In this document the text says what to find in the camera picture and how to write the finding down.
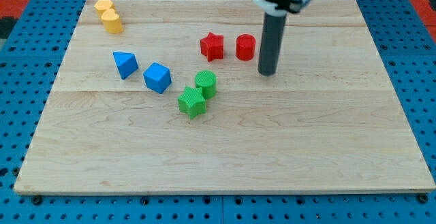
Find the blue cube block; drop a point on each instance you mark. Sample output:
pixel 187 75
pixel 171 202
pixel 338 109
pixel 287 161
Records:
pixel 157 77

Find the yellow heart block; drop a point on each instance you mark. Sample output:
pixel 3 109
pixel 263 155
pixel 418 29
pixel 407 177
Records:
pixel 112 22

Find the yellow hexagon block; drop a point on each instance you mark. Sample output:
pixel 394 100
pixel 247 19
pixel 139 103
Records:
pixel 102 5

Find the red star block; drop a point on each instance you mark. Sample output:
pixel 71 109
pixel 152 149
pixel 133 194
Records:
pixel 212 46

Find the green star block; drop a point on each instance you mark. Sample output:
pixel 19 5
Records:
pixel 192 102

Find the blue triangle block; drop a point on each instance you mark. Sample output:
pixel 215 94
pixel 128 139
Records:
pixel 126 63

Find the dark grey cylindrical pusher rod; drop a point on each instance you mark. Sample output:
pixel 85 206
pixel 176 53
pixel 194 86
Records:
pixel 272 35

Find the red cylinder block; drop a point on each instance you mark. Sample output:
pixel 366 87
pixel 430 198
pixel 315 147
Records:
pixel 245 47

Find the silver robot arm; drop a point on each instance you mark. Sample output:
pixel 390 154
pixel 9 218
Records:
pixel 275 14

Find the wooden board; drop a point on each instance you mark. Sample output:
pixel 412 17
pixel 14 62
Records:
pixel 328 121

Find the green cylinder block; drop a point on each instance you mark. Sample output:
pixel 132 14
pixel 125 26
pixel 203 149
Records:
pixel 206 80

